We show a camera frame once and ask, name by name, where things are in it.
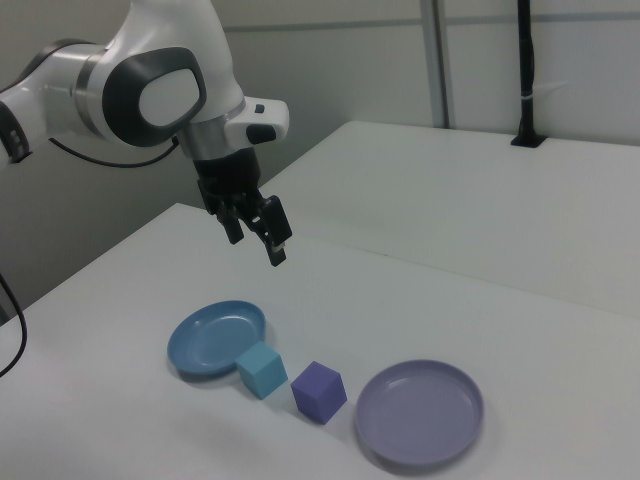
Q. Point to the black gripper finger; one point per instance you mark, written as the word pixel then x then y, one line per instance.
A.
pixel 231 225
pixel 275 225

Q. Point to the purple cube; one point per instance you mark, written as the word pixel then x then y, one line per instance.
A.
pixel 320 392

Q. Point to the white adjacent table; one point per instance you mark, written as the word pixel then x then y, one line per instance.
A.
pixel 450 200

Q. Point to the light blue cube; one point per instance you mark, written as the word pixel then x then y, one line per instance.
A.
pixel 260 372

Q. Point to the white zip tie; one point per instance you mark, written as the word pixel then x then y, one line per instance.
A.
pixel 527 95

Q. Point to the purple plate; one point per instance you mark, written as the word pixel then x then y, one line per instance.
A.
pixel 420 415

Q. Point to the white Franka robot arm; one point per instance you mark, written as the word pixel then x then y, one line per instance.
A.
pixel 150 40

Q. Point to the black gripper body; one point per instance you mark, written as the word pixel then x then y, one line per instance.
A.
pixel 227 175

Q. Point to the black pole base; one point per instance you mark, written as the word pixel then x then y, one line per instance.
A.
pixel 527 142

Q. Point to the grey partition post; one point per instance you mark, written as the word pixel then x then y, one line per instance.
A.
pixel 437 60

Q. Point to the blue plate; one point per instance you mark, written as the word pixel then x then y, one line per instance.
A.
pixel 210 335

